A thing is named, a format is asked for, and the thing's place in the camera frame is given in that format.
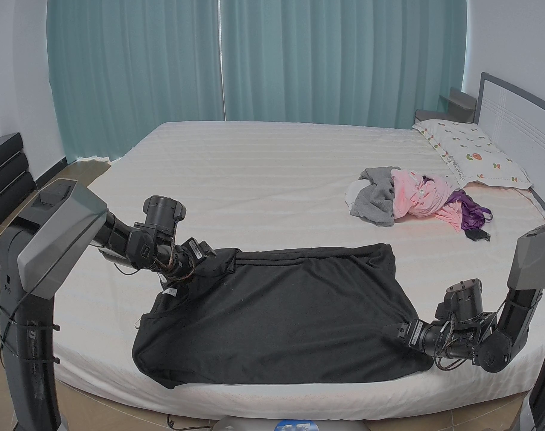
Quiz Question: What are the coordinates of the blue-green curtain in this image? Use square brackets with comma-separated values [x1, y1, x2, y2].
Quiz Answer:
[46, 0, 226, 163]
[219, 0, 468, 129]

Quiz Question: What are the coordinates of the grey garment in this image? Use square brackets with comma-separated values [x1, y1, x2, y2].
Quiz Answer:
[349, 166, 396, 228]

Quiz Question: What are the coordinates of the black chest of drawers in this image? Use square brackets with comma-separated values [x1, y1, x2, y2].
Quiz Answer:
[0, 133, 34, 243]

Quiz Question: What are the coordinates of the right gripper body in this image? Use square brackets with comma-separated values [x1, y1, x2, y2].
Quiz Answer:
[405, 319, 474, 362]

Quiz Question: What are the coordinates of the grey bedside table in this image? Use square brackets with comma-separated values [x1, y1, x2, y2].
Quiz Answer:
[414, 87, 477, 125]

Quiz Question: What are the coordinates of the white garment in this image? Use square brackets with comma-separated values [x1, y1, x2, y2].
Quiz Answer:
[344, 181, 367, 207]

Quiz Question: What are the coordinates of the black T-shirt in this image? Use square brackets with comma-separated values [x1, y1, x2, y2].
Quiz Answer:
[131, 243, 435, 390]

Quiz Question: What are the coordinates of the purple garment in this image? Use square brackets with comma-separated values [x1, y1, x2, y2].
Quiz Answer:
[452, 190, 494, 232]

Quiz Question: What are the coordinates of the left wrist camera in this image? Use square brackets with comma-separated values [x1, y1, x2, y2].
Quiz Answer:
[133, 196, 187, 242]

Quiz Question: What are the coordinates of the bed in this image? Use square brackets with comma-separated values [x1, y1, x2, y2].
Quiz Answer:
[0, 72, 545, 421]

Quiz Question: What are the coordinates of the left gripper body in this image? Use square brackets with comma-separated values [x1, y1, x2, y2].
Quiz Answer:
[170, 239, 218, 283]

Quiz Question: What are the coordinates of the white printed pillow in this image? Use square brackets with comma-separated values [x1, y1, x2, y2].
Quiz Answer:
[412, 119, 534, 190]

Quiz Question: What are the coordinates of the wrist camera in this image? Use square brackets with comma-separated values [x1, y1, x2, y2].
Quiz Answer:
[133, 196, 187, 242]
[436, 279, 497, 331]

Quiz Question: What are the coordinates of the pink garment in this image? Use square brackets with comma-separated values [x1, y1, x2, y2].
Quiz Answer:
[390, 169, 466, 234]

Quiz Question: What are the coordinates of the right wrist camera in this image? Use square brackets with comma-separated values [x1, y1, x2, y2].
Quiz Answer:
[436, 279, 497, 331]

